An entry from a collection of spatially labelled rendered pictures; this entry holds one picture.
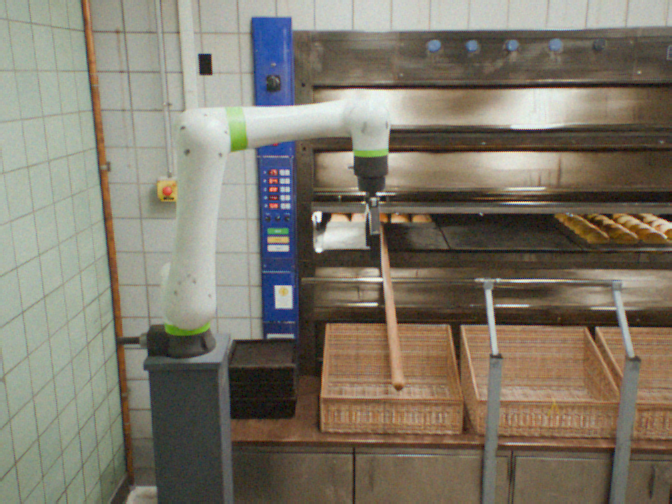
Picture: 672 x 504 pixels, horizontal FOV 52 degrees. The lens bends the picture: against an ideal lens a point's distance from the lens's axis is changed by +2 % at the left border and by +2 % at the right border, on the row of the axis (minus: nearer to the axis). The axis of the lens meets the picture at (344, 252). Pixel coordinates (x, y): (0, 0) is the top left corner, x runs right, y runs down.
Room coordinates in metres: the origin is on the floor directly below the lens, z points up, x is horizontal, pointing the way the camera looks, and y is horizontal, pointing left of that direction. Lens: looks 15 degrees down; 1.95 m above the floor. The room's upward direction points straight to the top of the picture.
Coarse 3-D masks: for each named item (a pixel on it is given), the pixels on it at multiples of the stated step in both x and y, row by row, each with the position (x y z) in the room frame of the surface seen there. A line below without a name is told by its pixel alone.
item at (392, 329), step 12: (384, 240) 2.94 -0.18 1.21; (384, 252) 2.73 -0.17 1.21; (384, 264) 2.55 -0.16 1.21; (384, 276) 2.40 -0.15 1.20; (384, 288) 2.27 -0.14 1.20; (396, 324) 1.92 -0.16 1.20; (396, 336) 1.82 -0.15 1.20; (396, 348) 1.73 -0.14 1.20; (396, 360) 1.65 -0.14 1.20; (396, 372) 1.58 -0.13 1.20; (396, 384) 1.53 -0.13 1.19
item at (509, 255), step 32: (320, 256) 2.85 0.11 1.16; (352, 256) 2.85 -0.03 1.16; (416, 256) 2.84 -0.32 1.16; (448, 256) 2.84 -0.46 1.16; (480, 256) 2.83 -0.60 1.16; (512, 256) 2.83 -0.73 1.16; (544, 256) 2.83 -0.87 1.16; (576, 256) 2.82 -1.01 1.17; (608, 256) 2.82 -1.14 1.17; (640, 256) 2.82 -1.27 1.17
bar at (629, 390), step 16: (624, 320) 2.35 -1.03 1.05; (624, 336) 2.31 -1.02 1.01; (496, 352) 2.27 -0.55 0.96; (496, 368) 2.24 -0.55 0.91; (624, 368) 2.25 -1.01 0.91; (496, 384) 2.24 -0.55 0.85; (624, 384) 2.24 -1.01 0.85; (496, 400) 2.23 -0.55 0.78; (624, 400) 2.23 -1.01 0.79; (496, 416) 2.23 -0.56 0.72; (624, 416) 2.22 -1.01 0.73; (496, 432) 2.23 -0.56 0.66; (624, 432) 2.22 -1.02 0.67; (496, 448) 2.24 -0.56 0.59; (624, 448) 2.22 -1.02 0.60; (624, 464) 2.22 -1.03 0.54; (624, 480) 2.22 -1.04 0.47; (624, 496) 2.22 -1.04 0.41
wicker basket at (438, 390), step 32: (352, 352) 2.78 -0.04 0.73; (384, 352) 2.78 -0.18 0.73; (416, 352) 2.78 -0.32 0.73; (448, 352) 2.73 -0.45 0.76; (352, 384) 2.74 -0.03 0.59; (384, 384) 2.74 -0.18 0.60; (416, 384) 2.74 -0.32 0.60; (448, 384) 2.69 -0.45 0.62; (320, 416) 2.36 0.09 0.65; (352, 416) 2.47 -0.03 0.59; (384, 416) 2.35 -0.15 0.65; (416, 416) 2.47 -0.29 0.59; (448, 416) 2.34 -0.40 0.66
